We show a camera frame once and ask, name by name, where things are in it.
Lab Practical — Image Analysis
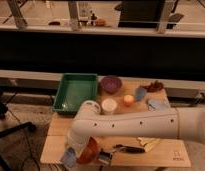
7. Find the yellow banana toy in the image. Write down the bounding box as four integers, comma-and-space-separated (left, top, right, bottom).
138, 137, 160, 152

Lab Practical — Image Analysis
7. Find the blue sponge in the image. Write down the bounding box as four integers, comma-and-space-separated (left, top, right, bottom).
60, 147, 76, 168

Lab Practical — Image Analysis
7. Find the brown dried grapes toy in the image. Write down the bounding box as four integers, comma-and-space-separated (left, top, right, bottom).
144, 81, 164, 93

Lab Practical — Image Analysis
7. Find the orange round fruit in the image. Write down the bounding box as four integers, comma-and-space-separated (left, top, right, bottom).
123, 95, 134, 107

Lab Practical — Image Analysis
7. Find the small dark metal box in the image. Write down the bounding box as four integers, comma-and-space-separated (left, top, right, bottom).
98, 151, 113, 165

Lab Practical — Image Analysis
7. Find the green plastic tray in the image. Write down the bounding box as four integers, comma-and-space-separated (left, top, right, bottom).
53, 73, 98, 115

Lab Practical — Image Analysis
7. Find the purple bowl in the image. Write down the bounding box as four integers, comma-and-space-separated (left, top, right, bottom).
100, 76, 122, 94

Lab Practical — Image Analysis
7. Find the black handled knife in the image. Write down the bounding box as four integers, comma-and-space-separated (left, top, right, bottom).
113, 144, 145, 154

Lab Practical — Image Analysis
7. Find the black office chair base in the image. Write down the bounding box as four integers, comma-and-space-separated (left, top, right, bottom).
0, 87, 37, 171

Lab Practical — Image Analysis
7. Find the white cup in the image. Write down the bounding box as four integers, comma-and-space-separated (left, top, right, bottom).
101, 98, 117, 115

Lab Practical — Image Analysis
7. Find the blue cloth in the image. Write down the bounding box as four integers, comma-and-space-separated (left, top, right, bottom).
147, 99, 170, 111

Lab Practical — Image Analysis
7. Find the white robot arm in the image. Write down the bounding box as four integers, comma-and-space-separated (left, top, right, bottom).
67, 100, 205, 154

